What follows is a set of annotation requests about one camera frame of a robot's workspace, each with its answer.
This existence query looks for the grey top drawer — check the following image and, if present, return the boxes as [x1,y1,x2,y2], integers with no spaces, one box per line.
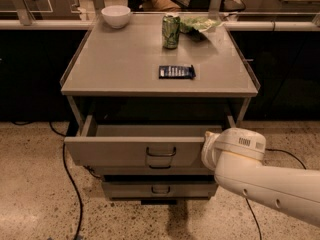
[65,116,222,169]

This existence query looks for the grey drawer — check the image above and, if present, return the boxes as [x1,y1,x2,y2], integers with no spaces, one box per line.
[102,181,218,199]
[92,166,213,175]
[65,116,222,169]

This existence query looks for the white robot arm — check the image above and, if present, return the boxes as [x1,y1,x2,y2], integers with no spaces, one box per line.
[201,128,320,227]

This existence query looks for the grey drawer cabinet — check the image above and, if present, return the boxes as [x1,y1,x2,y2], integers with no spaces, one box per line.
[61,13,260,202]

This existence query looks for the grey bottom drawer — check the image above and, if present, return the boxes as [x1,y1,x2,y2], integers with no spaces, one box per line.
[102,181,218,199]

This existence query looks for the grey middle drawer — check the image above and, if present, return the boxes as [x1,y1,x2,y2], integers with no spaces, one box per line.
[92,166,213,175]

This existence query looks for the green chip bag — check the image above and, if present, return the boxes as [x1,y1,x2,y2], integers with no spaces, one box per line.
[179,16,221,41]

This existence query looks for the green soda can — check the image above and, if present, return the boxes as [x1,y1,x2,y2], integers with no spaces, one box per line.
[162,13,180,49]

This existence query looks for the white ceramic bowl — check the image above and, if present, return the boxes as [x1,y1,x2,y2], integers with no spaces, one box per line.
[101,5,131,29]

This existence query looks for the white horizontal railing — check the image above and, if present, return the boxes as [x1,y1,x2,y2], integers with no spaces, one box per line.
[0,20,320,32]

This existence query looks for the black floor cable right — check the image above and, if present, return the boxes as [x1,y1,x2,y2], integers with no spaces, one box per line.
[245,147,308,240]

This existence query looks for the black floor cable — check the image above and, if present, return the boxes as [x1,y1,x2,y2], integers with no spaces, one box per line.
[48,121,101,240]
[245,147,308,240]

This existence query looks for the black floor cable left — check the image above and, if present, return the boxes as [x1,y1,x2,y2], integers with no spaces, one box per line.
[48,121,101,240]

